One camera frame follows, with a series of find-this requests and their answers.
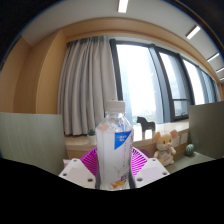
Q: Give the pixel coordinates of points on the black horse figurine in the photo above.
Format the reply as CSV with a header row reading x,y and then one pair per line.
x,y
146,126

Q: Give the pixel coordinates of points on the ceiling lights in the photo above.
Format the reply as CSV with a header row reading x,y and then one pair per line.
x,y
122,5

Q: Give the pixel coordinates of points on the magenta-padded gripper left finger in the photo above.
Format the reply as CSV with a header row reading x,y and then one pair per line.
x,y
78,173

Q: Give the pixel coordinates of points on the beige mouse plush toy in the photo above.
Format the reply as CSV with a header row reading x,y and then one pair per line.
x,y
164,148

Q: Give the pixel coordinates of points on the white wall socket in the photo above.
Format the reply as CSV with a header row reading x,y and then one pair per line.
x,y
176,141
184,138

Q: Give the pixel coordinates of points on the grey-green desk partition panel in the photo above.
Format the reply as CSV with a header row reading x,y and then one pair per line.
x,y
30,140
206,130

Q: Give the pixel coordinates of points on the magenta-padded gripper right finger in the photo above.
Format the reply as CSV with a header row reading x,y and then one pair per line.
x,y
151,171

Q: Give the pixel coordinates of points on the clear plastic water bottle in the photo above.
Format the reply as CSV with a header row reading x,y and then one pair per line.
x,y
113,150

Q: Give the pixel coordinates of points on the small round green cactus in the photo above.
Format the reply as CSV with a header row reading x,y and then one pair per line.
x,y
189,150

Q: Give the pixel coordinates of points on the dark-framed window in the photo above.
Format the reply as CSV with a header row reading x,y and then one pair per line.
x,y
136,80

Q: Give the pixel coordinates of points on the grey curtain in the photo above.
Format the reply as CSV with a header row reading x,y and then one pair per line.
x,y
86,86

